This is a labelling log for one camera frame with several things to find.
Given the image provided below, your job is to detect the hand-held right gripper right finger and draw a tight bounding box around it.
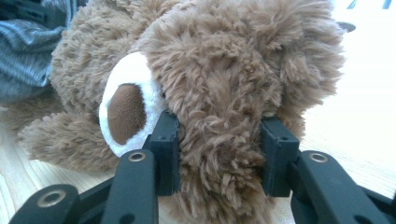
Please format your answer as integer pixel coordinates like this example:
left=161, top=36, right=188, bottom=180
left=260, top=116, right=302, bottom=198

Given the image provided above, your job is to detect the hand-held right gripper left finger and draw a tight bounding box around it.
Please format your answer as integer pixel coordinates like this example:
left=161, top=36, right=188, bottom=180
left=143, top=110, right=181, bottom=197

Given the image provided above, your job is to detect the brown plush teddy bear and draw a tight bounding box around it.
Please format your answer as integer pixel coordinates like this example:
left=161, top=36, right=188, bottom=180
left=3, top=0, right=347, bottom=224

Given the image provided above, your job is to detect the black table cable grommet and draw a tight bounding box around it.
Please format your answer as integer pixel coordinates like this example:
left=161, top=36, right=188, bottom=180
left=337, top=21, right=357, bottom=33

